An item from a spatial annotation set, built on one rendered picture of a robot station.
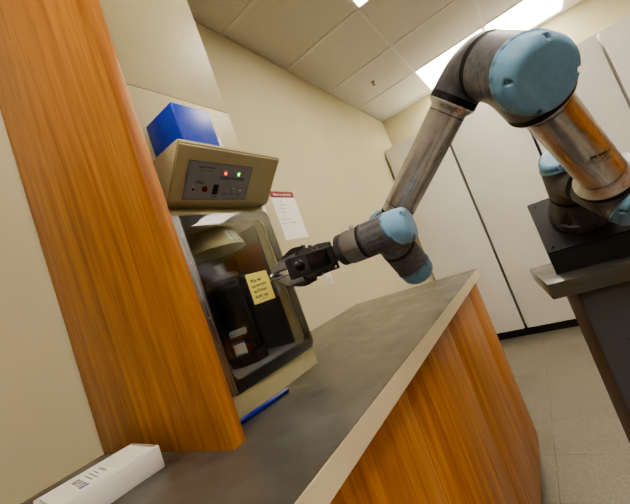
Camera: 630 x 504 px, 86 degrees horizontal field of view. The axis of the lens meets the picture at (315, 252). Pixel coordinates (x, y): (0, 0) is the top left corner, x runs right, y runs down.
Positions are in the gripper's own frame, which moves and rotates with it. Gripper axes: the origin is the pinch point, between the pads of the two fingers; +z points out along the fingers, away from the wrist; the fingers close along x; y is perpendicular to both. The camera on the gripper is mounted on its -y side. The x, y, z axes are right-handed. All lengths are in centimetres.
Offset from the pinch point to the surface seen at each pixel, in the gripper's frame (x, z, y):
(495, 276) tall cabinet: -60, -7, 290
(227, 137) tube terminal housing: 42.4, 5.6, 6.8
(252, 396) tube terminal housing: -23.1, 5.6, -14.5
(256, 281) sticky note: 0.5, 4.0, -3.1
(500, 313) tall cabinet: -94, 2, 290
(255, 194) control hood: 22.8, 1.3, 4.7
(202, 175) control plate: 25.6, -1.6, -13.9
